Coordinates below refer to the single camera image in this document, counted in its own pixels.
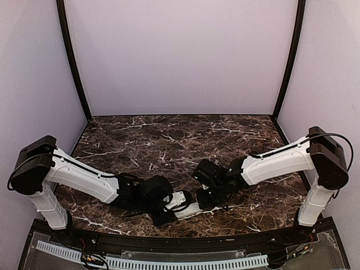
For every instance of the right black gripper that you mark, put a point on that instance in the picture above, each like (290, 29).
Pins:
(203, 204)

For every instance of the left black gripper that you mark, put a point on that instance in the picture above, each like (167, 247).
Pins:
(159, 221)

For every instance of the white remote control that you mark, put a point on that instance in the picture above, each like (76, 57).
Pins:
(193, 210)

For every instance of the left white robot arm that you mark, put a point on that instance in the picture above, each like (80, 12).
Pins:
(42, 162)

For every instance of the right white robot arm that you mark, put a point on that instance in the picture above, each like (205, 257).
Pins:
(317, 151)

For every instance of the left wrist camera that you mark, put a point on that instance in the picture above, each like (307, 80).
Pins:
(178, 201)

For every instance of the black front rail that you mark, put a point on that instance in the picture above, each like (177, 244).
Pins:
(275, 241)

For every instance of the right black frame post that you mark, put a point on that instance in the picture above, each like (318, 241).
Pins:
(300, 11)

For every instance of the black frame post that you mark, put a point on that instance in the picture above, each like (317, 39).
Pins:
(300, 11)
(65, 31)

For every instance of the left black frame post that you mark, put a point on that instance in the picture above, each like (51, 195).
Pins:
(65, 31)

